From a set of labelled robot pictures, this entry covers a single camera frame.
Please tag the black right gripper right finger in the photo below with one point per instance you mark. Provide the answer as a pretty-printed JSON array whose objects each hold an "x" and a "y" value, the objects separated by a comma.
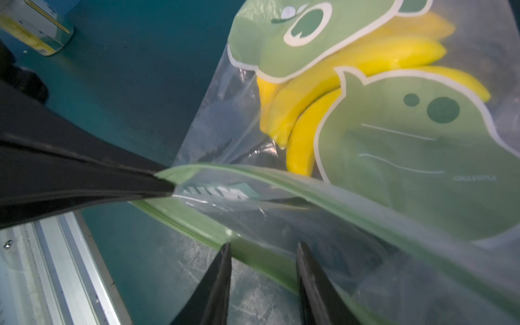
[{"x": 319, "y": 302}]

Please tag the green printed zip-top bag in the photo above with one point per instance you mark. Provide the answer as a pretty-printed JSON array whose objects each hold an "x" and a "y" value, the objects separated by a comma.
[{"x": 412, "y": 208}]

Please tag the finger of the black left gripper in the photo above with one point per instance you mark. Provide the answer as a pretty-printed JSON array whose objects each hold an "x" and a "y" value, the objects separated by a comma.
[{"x": 50, "y": 166}]

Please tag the aluminium front rail bed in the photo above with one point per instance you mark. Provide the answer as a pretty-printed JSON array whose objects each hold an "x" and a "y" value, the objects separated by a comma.
[{"x": 52, "y": 272}]

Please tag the yellow banana bunch left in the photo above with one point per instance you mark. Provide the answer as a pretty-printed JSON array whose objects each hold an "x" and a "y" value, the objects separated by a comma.
[{"x": 291, "y": 111}]

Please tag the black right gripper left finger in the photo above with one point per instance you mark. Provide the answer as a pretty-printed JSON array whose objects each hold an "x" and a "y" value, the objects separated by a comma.
[{"x": 210, "y": 301}]

